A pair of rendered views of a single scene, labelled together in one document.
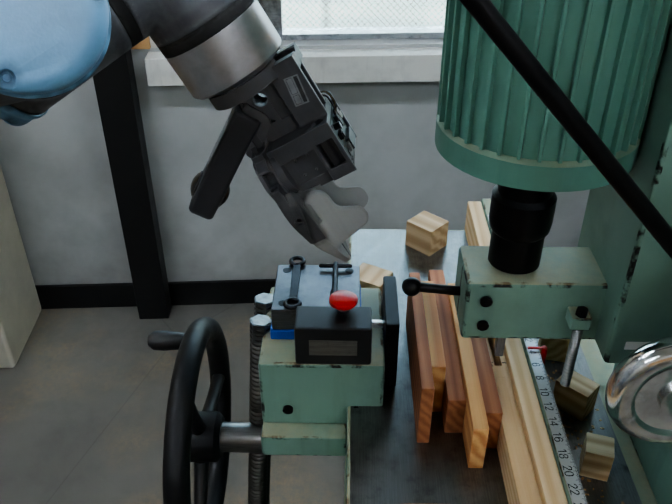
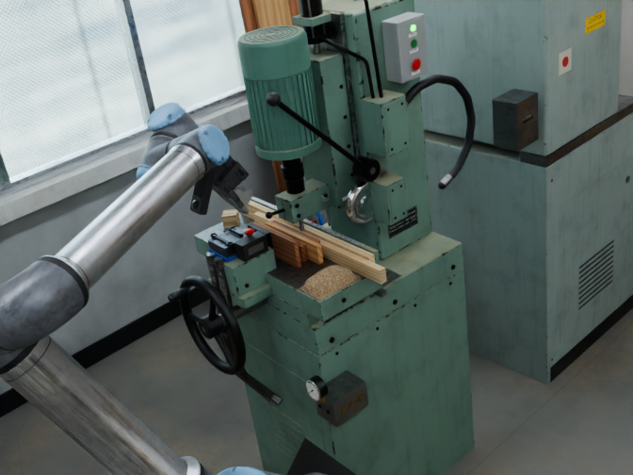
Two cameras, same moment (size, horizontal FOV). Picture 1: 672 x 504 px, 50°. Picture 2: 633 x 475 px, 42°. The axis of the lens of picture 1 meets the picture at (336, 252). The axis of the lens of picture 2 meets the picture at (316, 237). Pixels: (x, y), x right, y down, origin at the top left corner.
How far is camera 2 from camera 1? 1.58 m
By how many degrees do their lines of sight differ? 32
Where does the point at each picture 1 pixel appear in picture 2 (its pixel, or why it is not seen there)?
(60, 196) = not seen: outside the picture
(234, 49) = not seen: hidden behind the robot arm
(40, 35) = (222, 148)
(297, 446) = (256, 298)
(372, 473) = (293, 280)
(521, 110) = (293, 134)
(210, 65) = not seen: hidden behind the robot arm
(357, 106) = (77, 210)
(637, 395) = (355, 206)
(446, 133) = (268, 152)
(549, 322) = (316, 204)
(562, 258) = (308, 184)
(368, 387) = (270, 261)
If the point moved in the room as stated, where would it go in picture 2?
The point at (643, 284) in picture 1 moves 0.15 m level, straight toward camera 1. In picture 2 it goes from (339, 175) to (353, 196)
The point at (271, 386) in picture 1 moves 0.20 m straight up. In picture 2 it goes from (238, 277) to (225, 209)
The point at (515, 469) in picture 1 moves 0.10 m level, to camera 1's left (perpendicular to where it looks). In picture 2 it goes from (335, 250) to (307, 265)
